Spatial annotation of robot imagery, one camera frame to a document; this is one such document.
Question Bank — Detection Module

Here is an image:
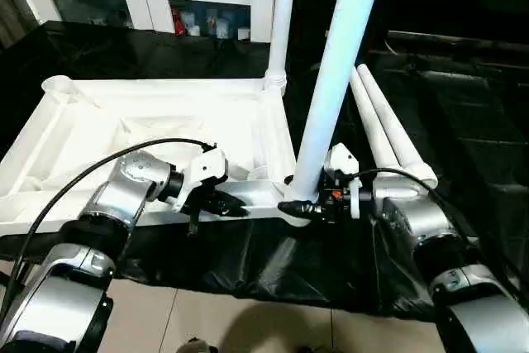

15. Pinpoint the white plastic table leg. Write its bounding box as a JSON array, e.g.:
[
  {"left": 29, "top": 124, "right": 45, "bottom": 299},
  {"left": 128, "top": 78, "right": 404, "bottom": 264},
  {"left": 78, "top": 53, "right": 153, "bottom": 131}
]
[
  {"left": 264, "top": 0, "right": 299, "bottom": 93},
  {"left": 349, "top": 67, "right": 398, "bottom": 173},
  {"left": 357, "top": 64, "right": 438, "bottom": 189},
  {"left": 288, "top": 0, "right": 388, "bottom": 206}
]

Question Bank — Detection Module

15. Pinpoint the beige curtain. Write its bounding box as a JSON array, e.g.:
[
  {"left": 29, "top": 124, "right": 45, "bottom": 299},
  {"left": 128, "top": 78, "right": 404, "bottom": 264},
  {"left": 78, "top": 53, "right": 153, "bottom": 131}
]
[{"left": 0, "top": 0, "right": 38, "bottom": 48}]

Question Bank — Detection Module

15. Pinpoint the white plastic table top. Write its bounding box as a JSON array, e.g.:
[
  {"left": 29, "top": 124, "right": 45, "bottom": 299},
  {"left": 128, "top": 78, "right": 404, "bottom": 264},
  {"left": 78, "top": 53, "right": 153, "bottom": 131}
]
[{"left": 0, "top": 74, "right": 315, "bottom": 235}]

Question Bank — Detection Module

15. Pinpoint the long black rail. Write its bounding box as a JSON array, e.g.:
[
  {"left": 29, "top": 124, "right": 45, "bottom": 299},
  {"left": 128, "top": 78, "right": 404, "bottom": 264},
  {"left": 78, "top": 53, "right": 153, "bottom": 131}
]
[{"left": 386, "top": 30, "right": 529, "bottom": 56}]

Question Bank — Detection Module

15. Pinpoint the black plastic mat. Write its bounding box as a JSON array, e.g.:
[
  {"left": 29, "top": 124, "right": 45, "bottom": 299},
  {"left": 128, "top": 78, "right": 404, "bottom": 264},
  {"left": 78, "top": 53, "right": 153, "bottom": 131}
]
[{"left": 0, "top": 20, "right": 529, "bottom": 323}]

